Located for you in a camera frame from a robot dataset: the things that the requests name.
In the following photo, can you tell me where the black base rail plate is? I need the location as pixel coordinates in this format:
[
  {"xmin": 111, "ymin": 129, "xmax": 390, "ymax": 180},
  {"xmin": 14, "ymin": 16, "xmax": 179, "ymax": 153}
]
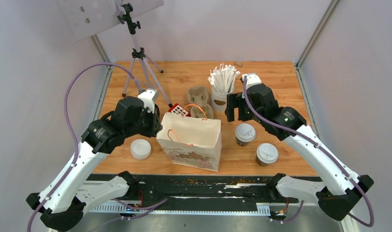
[{"xmin": 106, "ymin": 174, "xmax": 299, "ymax": 214}]

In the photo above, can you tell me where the bundle of white wrapped straws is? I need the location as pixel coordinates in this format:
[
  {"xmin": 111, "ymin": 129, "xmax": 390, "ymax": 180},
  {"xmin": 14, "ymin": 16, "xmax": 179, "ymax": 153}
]
[{"xmin": 208, "ymin": 63, "xmax": 240, "ymax": 94}]

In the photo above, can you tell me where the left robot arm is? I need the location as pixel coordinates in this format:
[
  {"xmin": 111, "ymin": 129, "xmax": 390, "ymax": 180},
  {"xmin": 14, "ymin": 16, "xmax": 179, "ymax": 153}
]
[{"xmin": 26, "ymin": 96, "xmax": 162, "ymax": 232}]

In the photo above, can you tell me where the clear brown printed coffee cup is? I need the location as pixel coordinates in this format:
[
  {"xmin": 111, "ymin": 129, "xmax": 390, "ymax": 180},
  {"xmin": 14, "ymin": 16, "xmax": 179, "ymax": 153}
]
[{"xmin": 235, "ymin": 137, "xmax": 255, "ymax": 146}]

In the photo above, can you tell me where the white cup lid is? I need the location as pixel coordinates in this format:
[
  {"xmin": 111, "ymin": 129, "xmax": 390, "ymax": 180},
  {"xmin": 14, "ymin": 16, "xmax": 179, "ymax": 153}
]
[{"xmin": 235, "ymin": 123, "xmax": 256, "ymax": 138}]

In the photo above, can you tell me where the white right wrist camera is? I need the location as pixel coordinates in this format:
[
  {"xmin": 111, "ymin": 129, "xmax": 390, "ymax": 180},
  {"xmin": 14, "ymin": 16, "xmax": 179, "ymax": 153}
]
[{"xmin": 241, "ymin": 73, "xmax": 262, "ymax": 89}]

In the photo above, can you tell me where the grey perforated board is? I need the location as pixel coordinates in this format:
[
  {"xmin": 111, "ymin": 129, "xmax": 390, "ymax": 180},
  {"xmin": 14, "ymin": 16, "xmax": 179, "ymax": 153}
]
[{"xmin": 56, "ymin": 0, "xmax": 164, "ymax": 42}]

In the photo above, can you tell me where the lidded coffee cup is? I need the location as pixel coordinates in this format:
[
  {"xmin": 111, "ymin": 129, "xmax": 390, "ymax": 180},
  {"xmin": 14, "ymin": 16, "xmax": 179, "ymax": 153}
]
[{"xmin": 256, "ymin": 143, "xmax": 279, "ymax": 166}]

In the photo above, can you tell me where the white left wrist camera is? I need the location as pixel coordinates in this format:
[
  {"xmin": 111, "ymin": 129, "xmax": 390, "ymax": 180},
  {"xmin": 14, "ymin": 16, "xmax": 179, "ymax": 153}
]
[{"xmin": 138, "ymin": 88, "xmax": 158, "ymax": 113}]

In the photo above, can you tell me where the paper bag with orange handles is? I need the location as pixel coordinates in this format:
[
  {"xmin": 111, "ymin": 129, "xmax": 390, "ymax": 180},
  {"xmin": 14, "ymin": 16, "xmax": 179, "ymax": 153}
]
[{"xmin": 156, "ymin": 112, "xmax": 222, "ymax": 172}]

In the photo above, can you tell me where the brown pulp cup carrier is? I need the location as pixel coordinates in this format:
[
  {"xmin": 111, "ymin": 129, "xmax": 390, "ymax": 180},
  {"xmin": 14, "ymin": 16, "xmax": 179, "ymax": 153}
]
[{"xmin": 187, "ymin": 86, "xmax": 214, "ymax": 119}]

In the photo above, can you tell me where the silver tripod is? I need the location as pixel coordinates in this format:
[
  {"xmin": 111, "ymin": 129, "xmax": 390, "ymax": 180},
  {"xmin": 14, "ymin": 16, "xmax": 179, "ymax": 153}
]
[{"xmin": 116, "ymin": 0, "xmax": 173, "ymax": 107}]

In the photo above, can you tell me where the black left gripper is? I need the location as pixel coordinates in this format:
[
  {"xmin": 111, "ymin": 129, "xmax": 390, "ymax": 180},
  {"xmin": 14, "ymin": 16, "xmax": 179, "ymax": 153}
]
[{"xmin": 125, "ymin": 104, "xmax": 164, "ymax": 138}]

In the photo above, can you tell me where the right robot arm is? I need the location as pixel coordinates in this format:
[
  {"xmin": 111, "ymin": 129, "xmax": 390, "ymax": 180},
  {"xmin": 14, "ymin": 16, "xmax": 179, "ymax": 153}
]
[{"xmin": 225, "ymin": 84, "xmax": 375, "ymax": 227}]

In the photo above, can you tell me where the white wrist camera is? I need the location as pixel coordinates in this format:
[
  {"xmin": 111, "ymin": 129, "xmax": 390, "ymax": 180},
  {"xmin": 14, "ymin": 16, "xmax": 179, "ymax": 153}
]
[
  {"xmin": 138, "ymin": 88, "xmax": 158, "ymax": 113},
  {"xmin": 241, "ymin": 73, "xmax": 262, "ymax": 89}
]

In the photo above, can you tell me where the red white block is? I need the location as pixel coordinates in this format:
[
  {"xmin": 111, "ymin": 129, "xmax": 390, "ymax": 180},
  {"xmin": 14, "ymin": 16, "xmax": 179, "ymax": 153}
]
[{"xmin": 168, "ymin": 103, "xmax": 191, "ymax": 116}]

